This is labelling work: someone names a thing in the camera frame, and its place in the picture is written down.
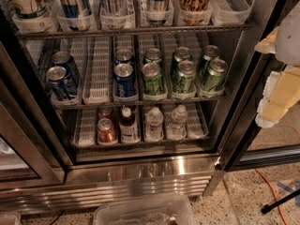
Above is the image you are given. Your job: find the blue red bull can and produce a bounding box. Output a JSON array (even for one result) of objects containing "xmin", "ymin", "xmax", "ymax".
[{"xmin": 146, "ymin": 0, "xmax": 170, "ymax": 24}]

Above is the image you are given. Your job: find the white green tall can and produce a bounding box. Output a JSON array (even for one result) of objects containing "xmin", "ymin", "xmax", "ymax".
[{"xmin": 8, "ymin": 0, "xmax": 49, "ymax": 20}]

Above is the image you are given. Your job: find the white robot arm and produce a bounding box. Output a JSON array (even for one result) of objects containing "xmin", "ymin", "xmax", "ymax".
[{"xmin": 255, "ymin": 2, "xmax": 300, "ymax": 128}]

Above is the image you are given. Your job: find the blue pepsi can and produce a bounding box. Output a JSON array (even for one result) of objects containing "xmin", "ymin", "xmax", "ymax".
[
  {"xmin": 113, "ymin": 64, "xmax": 136, "ymax": 98},
  {"xmin": 114, "ymin": 49, "xmax": 135, "ymax": 66}
]

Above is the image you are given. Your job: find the brown tan tall can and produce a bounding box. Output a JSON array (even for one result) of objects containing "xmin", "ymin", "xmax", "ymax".
[{"xmin": 177, "ymin": 0, "xmax": 209, "ymax": 24}]

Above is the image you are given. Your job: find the stainless steel fridge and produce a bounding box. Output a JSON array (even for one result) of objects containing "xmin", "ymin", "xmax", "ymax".
[{"xmin": 0, "ymin": 0, "xmax": 300, "ymax": 214}]

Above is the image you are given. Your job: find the small clear container corner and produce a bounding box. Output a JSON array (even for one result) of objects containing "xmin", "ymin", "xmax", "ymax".
[{"xmin": 0, "ymin": 213, "xmax": 22, "ymax": 225}]

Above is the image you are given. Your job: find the blue pepsi can back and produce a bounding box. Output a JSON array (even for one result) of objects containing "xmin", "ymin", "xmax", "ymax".
[{"xmin": 114, "ymin": 49, "xmax": 135, "ymax": 66}]

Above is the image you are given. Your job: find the blue soda can far-left front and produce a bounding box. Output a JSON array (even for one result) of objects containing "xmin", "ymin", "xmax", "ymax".
[{"xmin": 46, "ymin": 66, "xmax": 77, "ymax": 101}]

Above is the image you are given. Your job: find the red soda can front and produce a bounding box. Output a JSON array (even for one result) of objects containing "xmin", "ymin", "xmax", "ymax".
[{"xmin": 97, "ymin": 118, "xmax": 117, "ymax": 144}]

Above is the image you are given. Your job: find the green soda can right back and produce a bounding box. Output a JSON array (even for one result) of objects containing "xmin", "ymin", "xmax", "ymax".
[{"xmin": 198, "ymin": 45, "xmax": 220, "ymax": 79}]

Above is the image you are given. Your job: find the empty clear top tray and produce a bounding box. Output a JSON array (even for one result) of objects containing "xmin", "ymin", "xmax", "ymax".
[{"xmin": 210, "ymin": 0, "xmax": 250, "ymax": 25}]

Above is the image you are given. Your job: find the green soda can right front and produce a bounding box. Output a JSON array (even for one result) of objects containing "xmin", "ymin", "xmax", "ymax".
[{"xmin": 202, "ymin": 58, "xmax": 228, "ymax": 92}]

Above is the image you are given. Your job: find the dark juice bottle white label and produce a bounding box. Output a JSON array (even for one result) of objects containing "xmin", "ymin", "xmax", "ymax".
[{"xmin": 119, "ymin": 107, "xmax": 139, "ymax": 143}]

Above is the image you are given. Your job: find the clear plastic bin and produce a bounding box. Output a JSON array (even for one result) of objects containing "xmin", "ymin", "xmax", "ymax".
[{"xmin": 93, "ymin": 194, "xmax": 196, "ymax": 225}]

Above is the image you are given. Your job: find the blue soda can far-left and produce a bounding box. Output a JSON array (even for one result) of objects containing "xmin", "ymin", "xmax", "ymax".
[
  {"xmin": 46, "ymin": 66, "xmax": 77, "ymax": 101},
  {"xmin": 52, "ymin": 51, "xmax": 80, "ymax": 85}
]

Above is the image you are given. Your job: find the green soda can middle back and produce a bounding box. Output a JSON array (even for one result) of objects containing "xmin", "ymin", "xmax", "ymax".
[{"xmin": 170, "ymin": 47, "xmax": 192, "ymax": 75}]

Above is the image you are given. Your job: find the red soda can back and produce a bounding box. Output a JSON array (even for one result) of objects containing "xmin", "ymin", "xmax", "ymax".
[{"xmin": 97, "ymin": 107, "xmax": 114, "ymax": 120}]

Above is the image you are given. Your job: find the blue pepsi can front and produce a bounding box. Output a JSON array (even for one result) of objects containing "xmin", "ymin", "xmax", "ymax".
[{"xmin": 113, "ymin": 64, "xmax": 136, "ymax": 98}]

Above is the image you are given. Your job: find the black stand leg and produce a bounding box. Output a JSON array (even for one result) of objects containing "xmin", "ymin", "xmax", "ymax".
[{"xmin": 261, "ymin": 188, "xmax": 300, "ymax": 214}]

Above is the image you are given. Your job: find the clear water bottle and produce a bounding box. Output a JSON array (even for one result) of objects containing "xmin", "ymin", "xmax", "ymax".
[
  {"xmin": 145, "ymin": 107, "xmax": 163, "ymax": 142},
  {"xmin": 168, "ymin": 105, "xmax": 188, "ymax": 141}
]

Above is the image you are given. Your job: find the red soda can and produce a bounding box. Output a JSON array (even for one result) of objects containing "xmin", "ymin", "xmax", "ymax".
[
  {"xmin": 97, "ymin": 118, "xmax": 117, "ymax": 144},
  {"xmin": 97, "ymin": 107, "xmax": 114, "ymax": 120}
]

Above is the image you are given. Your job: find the orange cable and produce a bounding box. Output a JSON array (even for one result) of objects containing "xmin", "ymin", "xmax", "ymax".
[{"xmin": 254, "ymin": 168, "xmax": 289, "ymax": 225}]

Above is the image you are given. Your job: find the blue soda can far-left back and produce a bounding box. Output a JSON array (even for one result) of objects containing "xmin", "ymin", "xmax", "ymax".
[{"xmin": 52, "ymin": 51, "xmax": 80, "ymax": 85}]

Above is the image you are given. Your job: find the green soda can middle front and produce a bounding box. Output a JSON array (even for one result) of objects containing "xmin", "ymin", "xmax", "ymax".
[{"xmin": 172, "ymin": 60, "xmax": 197, "ymax": 94}]

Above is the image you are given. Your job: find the green soda can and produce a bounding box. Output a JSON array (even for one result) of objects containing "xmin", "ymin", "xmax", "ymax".
[
  {"xmin": 198, "ymin": 45, "xmax": 220, "ymax": 79},
  {"xmin": 170, "ymin": 47, "xmax": 192, "ymax": 75},
  {"xmin": 142, "ymin": 63, "xmax": 165, "ymax": 96},
  {"xmin": 202, "ymin": 58, "xmax": 228, "ymax": 92},
  {"xmin": 143, "ymin": 48, "xmax": 163, "ymax": 66},
  {"xmin": 172, "ymin": 60, "xmax": 197, "ymax": 94}
]

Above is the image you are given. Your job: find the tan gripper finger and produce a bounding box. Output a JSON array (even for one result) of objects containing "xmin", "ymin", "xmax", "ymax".
[
  {"xmin": 255, "ymin": 66, "xmax": 300, "ymax": 128},
  {"xmin": 254, "ymin": 26, "xmax": 278, "ymax": 54}
]

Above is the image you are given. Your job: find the empty white bottom tray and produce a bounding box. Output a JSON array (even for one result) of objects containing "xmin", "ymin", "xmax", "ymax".
[{"xmin": 73, "ymin": 108, "xmax": 97, "ymax": 149}]

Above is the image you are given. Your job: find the empty white shelf tray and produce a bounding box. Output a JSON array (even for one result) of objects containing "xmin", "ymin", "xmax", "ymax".
[{"xmin": 82, "ymin": 37, "xmax": 111, "ymax": 105}]

